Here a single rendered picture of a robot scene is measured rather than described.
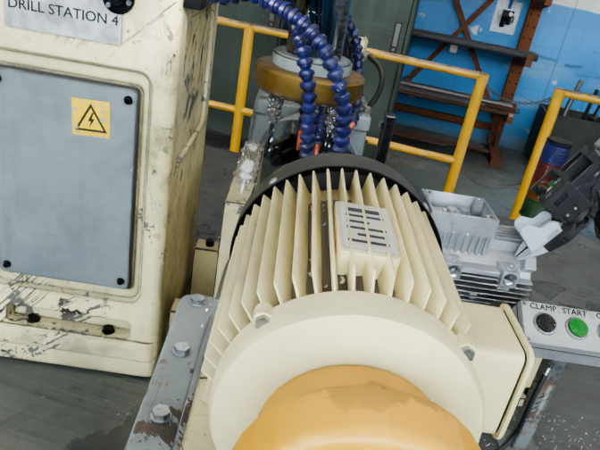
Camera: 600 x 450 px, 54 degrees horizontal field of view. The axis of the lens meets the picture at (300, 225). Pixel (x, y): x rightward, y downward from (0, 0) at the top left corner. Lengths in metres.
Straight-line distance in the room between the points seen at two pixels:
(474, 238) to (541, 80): 5.15
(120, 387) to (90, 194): 0.34
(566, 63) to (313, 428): 5.99
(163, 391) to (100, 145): 0.45
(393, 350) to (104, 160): 0.65
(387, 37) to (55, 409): 3.50
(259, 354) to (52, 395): 0.77
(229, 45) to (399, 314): 4.13
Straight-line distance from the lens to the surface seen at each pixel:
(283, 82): 0.92
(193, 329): 0.60
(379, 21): 4.16
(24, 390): 1.08
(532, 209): 1.46
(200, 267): 1.25
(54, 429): 1.02
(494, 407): 0.42
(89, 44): 0.86
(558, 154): 1.42
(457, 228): 1.06
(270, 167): 1.26
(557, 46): 6.15
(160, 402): 0.52
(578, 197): 1.05
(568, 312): 1.00
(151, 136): 0.86
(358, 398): 0.27
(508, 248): 1.12
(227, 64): 4.43
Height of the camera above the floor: 1.52
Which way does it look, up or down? 25 degrees down
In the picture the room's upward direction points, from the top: 11 degrees clockwise
